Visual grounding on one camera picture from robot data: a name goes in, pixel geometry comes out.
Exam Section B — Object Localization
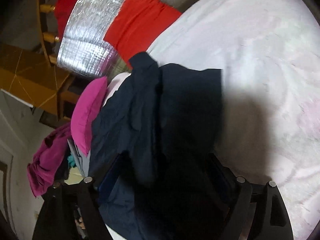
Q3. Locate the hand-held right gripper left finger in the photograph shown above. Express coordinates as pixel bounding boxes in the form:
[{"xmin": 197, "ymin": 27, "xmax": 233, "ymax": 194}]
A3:
[{"xmin": 32, "ymin": 152, "xmax": 123, "ymax": 240}]

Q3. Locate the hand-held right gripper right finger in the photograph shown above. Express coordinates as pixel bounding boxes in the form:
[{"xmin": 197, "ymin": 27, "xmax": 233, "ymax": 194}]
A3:
[{"xmin": 208, "ymin": 152, "xmax": 294, "ymax": 240}]

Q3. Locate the navy blue zip jacket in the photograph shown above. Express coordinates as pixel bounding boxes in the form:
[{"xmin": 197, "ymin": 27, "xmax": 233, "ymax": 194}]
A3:
[{"xmin": 89, "ymin": 52, "xmax": 241, "ymax": 240}]

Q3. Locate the grey cloth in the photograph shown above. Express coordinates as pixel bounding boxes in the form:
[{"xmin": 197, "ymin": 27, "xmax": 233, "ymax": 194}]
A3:
[{"xmin": 67, "ymin": 139, "xmax": 92, "ymax": 178}]

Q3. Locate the pink pillow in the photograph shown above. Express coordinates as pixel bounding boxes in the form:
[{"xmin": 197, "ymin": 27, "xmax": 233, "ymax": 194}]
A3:
[{"xmin": 71, "ymin": 76, "xmax": 109, "ymax": 156}]

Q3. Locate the magenta cloth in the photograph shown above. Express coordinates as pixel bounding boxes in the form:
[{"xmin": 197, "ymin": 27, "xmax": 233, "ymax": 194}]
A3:
[{"xmin": 27, "ymin": 124, "xmax": 76, "ymax": 197}]

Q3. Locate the white bed sheet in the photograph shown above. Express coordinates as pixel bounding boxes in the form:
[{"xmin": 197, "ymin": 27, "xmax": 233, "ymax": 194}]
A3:
[{"xmin": 105, "ymin": 0, "xmax": 320, "ymax": 240}]

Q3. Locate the silver foil insulation mat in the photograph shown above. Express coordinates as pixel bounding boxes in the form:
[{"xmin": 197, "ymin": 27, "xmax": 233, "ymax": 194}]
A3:
[{"xmin": 57, "ymin": 0, "xmax": 200, "ymax": 79}]

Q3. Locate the wooden peg rack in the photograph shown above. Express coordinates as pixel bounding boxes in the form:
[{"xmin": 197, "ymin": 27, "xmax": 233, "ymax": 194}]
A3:
[{"xmin": 37, "ymin": 0, "xmax": 61, "ymax": 67}]

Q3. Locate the red pillow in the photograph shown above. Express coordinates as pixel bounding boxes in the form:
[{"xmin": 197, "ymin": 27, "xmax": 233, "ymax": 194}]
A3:
[{"xmin": 103, "ymin": 0, "xmax": 182, "ymax": 69}]

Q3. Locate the red hanging cloth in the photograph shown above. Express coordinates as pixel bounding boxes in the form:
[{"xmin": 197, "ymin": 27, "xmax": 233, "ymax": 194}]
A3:
[{"xmin": 54, "ymin": 0, "xmax": 90, "ymax": 40}]

